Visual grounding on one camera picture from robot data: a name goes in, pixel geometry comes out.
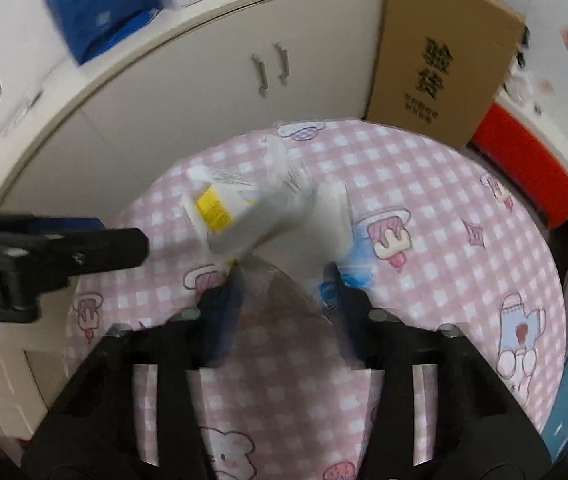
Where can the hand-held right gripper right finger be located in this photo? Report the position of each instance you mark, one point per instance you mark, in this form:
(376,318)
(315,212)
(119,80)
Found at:
(342,300)

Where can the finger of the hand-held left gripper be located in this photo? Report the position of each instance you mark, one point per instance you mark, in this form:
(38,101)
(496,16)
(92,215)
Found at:
(103,250)

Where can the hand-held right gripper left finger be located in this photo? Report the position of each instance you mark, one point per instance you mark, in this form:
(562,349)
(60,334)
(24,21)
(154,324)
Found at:
(229,300)

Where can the clear plastic bag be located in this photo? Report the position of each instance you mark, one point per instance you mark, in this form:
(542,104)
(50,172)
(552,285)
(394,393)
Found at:
(284,280)

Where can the white yellow-label carton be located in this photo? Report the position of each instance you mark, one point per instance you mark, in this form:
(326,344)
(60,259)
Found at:
(244,210)

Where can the pink checkered tablecloth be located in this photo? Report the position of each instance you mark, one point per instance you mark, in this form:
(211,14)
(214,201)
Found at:
(439,210)

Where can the white cabinet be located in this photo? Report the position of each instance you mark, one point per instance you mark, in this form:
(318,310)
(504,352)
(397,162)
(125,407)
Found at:
(173,100)

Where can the red cloth-covered bench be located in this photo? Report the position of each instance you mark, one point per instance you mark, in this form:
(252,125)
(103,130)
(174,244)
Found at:
(529,165)

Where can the blue storage box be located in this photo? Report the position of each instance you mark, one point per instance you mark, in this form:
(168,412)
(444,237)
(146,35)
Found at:
(103,5)

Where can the brown cardboard box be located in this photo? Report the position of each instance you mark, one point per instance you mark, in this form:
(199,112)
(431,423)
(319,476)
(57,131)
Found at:
(444,60)

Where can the pale butterfly sticker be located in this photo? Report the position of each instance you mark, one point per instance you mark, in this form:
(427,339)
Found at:
(545,84)

